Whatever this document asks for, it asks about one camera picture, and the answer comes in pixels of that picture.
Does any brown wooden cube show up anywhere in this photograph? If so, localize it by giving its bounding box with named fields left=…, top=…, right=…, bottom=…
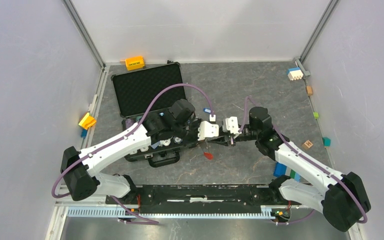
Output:
left=306, top=86, right=314, bottom=97

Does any metal keyring tool red handle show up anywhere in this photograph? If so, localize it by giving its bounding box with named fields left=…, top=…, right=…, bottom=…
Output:
left=198, top=140, right=214, bottom=161

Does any wooden letter cube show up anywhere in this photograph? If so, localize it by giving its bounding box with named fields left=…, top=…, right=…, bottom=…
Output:
left=301, top=140, right=314, bottom=150

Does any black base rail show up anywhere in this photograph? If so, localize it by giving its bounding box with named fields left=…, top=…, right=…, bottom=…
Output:
left=119, top=184, right=289, bottom=214

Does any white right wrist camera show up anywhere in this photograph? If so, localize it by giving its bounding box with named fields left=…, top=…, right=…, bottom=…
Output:
left=222, top=116, right=240, bottom=135

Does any blue key tag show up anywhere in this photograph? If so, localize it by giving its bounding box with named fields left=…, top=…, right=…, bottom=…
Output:
left=203, top=108, right=211, bottom=114

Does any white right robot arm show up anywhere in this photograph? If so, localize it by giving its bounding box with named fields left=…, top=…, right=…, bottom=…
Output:
left=198, top=106, right=371, bottom=232

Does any blue green white brick stack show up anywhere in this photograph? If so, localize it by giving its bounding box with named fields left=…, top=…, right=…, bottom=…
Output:
left=273, top=162, right=301, bottom=182

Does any black poker chip case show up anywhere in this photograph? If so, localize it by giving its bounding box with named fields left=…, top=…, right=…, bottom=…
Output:
left=111, top=62, right=198, bottom=168

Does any small blue block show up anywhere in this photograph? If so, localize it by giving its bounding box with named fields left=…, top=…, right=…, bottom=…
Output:
left=80, top=129, right=88, bottom=139

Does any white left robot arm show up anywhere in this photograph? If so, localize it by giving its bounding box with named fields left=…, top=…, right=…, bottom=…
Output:
left=60, top=99, right=200, bottom=204

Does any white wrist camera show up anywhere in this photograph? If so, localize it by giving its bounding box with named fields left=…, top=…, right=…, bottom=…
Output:
left=222, top=116, right=240, bottom=135
left=197, top=115, right=220, bottom=141

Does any yellow orange toy block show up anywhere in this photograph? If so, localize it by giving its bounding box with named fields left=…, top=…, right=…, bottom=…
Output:
left=78, top=112, right=97, bottom=130

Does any teal small cube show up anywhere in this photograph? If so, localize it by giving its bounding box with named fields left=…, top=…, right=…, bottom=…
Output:
left=322, top=136, right=331, bottom=148

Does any blue white toy block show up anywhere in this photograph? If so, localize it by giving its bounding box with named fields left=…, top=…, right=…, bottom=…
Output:
left=287, top=67, right=304, bottom=81

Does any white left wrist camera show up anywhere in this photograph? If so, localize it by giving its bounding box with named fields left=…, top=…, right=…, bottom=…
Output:
left=197, top=115, right=220, bottom=141

